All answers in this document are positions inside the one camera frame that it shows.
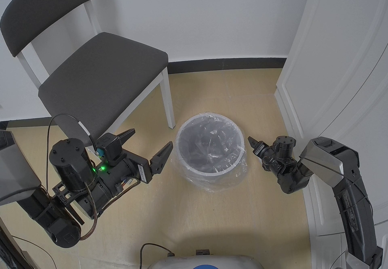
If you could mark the grey and white chair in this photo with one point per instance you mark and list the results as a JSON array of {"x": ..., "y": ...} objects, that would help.
[{"x": 103, "y": 80}]

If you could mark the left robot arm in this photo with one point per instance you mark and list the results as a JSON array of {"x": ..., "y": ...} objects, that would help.
[{"x": 68, "y": 164}]

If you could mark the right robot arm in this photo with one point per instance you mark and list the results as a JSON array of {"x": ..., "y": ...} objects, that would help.
[{"x": 348, "y": 186}]

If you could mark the white trash bin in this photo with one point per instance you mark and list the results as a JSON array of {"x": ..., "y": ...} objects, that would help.
[{"x": 209, "y": 174}]

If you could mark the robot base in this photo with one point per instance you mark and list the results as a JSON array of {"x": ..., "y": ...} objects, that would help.
[{"x": 182, "y": 263}]

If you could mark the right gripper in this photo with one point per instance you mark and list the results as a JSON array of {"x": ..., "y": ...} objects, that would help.
[{"x": 266, "y": 157}]

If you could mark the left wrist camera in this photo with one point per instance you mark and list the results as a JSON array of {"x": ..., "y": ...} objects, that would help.
[{"x": 110, "y": 148}]

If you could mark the clear plastic bag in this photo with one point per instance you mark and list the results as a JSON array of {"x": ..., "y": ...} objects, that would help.
[{"x": 212, "y": 152}]

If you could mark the white wardrobe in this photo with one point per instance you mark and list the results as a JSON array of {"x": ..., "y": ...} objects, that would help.
[{"x": 339, "y": 49}]

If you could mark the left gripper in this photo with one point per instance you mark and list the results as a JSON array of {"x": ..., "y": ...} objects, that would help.
[{"x": 121, "y": 175}]

